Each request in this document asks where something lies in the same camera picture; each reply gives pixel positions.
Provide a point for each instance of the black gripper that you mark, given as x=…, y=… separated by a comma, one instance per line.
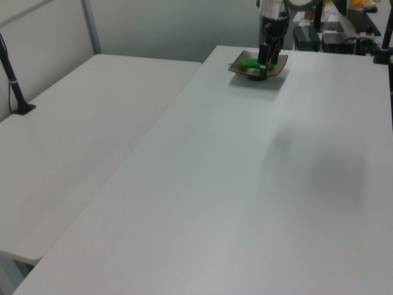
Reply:
x=274, y=27

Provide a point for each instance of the green chili pepper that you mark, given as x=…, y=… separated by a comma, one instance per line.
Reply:
x=250, y=63

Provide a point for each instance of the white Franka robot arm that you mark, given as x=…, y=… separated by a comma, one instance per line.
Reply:
x=271, y=7

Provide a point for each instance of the square brown ceramic plate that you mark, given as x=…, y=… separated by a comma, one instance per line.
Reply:
x=245, y=54

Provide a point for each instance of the black electronics box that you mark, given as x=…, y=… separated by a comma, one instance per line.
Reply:
x=305, y=38
x=334, y=41

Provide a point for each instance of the black monitor stand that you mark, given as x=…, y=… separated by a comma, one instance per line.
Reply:
x=318, y=15

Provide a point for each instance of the dark monitor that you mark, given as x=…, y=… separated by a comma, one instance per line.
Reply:
x=340, y=6

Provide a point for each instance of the black keyboard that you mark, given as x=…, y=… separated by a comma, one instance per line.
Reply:
x=363, y=21

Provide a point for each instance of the yellow object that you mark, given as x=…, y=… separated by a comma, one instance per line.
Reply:
x=357, y=2

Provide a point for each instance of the dark computer mouse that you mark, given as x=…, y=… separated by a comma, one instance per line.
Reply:
x=371, y=9

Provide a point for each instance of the black pole with clamp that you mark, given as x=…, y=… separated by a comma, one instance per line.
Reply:
x=382, y=56

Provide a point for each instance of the white side table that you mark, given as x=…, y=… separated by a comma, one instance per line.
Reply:
x=76, y=138

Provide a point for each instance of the black pole with white band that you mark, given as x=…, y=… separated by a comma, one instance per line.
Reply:
x=13, y=83

